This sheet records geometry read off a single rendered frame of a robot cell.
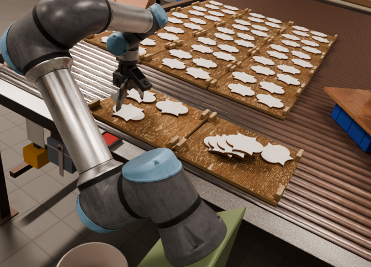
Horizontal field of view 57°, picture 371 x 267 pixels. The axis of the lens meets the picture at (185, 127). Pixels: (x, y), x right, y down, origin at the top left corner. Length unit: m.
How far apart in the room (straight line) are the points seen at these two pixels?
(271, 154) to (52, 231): 1.38
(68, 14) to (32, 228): 1.63
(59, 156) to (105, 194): 0.71
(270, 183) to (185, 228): 0.58
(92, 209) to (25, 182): 1.74
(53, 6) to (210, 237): 0.58
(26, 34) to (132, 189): 0.41
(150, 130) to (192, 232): 0.70
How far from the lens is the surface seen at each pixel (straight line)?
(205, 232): 0.74
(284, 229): 1.15
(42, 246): 2.16
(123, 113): 1.43
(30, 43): 0.85
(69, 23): 0.81
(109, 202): 0.77
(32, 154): 1.62
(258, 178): 1.25
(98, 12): 0.84
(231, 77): 1.94
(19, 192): 2.47
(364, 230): 1.30
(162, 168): 0.70
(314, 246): 1.15
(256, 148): 1.30
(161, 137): 1.32
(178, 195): 0.71
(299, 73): 2.26
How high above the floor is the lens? 1.70
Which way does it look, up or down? 33 degrees down
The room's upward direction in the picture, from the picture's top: 11 degrees clockwise
